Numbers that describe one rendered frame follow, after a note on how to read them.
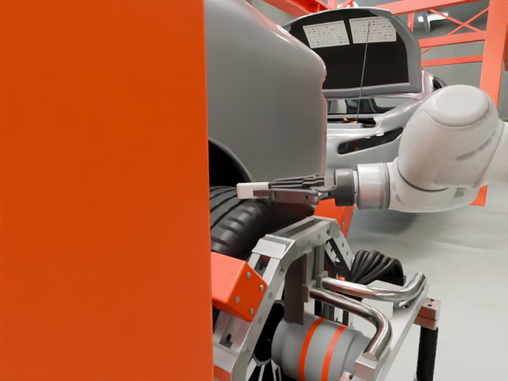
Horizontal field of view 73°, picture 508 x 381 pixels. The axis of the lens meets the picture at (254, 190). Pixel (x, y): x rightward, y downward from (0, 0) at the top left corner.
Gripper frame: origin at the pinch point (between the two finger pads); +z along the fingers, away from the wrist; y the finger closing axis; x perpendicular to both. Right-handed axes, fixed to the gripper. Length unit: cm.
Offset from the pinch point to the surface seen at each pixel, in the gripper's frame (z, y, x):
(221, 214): 5.8, -5.7, -2.9
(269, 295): -4.6, -16.5, -14.1
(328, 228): -15.0, 4.4, -11.0
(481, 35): -358, 843, 65
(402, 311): -28.4, -7.8, -23.0
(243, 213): 1.1, -6.2, -2.7
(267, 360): 0.2, -3.0, -42.1
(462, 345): -93, 123, -146
